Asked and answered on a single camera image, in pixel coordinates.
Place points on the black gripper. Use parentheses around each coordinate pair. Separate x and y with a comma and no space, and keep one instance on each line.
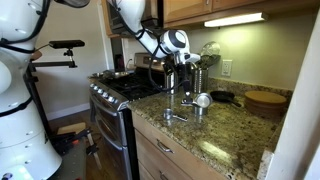
(183,58)

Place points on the medium steel measuring cup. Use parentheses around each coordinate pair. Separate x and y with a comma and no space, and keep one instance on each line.
(202,100)

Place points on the large steel measuring cup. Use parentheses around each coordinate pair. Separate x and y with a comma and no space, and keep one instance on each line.
(200,111)

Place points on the small steel measuring cup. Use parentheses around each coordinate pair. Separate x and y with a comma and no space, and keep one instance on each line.
(169,114)

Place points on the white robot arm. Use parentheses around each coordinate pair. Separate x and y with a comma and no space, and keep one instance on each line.
(171,42)

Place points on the perforated steel utensil holder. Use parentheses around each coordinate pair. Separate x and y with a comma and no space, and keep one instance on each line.
(199,80)

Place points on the small black cast iron skillet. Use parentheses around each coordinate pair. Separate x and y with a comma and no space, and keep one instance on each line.
(225,97)

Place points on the wooden upper cabinets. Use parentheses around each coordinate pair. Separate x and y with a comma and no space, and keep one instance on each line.
(189,14)

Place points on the stainless steel gas stove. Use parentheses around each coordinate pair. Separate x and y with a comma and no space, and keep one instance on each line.
(108,103)

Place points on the frying pan on stove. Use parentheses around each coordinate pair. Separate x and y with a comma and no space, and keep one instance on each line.
(109,74)

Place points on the stacked round wooden boards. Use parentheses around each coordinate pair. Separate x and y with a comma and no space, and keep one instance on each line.
(265,103)

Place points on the wooden lower cabinet drawers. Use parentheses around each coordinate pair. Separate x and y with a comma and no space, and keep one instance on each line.
(160,158)

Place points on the under-cabinet light fixture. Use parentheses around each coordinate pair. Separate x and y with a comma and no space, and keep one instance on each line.
(235,20)

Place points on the perforated grey robot cart top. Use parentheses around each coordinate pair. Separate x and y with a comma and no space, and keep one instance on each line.
(73,165)

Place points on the white wall power outlet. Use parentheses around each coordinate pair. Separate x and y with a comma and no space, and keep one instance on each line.
(226,68)

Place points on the black stereo camera on stand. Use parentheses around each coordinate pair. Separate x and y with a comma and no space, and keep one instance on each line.
(69,44)

